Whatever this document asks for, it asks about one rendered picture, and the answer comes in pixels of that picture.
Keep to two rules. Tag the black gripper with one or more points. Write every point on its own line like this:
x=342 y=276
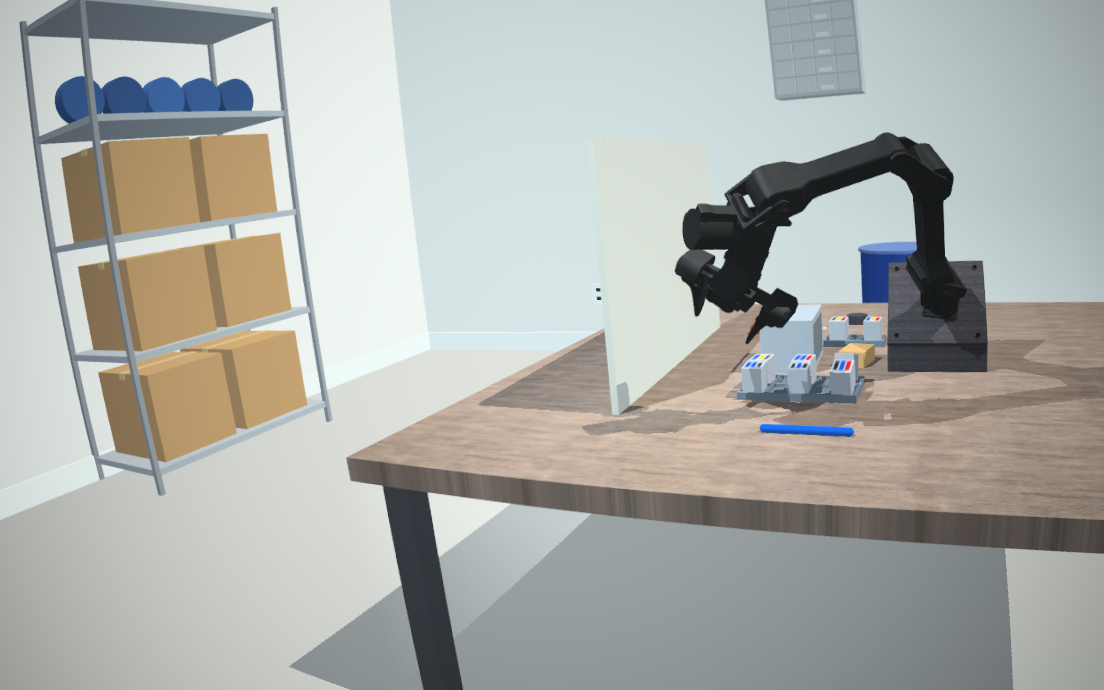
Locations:
x=696 y=269

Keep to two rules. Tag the tan cardboard box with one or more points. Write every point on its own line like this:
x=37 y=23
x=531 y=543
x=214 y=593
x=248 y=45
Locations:
x=866 y=353

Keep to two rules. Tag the blue rod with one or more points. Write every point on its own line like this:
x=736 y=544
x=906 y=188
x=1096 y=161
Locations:
x=796 y=429

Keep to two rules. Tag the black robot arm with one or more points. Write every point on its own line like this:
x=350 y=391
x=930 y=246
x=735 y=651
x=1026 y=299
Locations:
x=782 y=189

